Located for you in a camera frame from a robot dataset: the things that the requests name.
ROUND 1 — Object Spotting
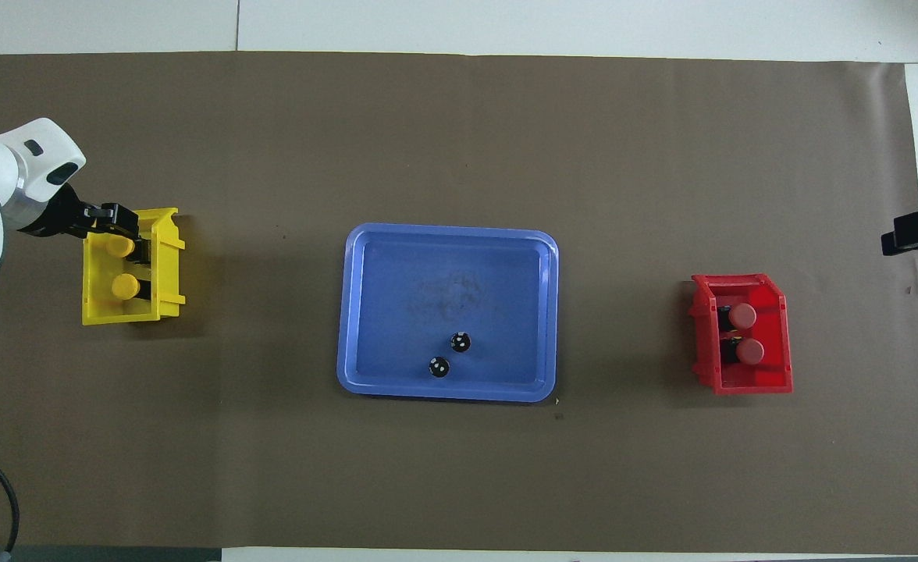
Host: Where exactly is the red plastic bin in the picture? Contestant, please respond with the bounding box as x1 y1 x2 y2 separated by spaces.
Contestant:
689 273 794 395

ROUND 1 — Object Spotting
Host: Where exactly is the red push button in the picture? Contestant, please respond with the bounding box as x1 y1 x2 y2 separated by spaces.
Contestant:
721 337 765 366
717 303 758 330

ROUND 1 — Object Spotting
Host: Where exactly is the yellow push button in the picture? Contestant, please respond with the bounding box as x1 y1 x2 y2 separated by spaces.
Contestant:
106 236 152 265
110 273 152 301

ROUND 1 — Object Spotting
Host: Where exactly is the yellow plastic bin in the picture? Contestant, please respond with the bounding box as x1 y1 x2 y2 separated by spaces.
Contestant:
82 207 187 325

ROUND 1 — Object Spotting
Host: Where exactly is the blue plastic tray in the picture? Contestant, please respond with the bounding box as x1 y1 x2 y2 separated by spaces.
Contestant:
336 223 560 403

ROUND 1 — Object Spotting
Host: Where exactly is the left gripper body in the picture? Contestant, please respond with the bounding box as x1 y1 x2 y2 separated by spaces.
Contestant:
17 183 91 240

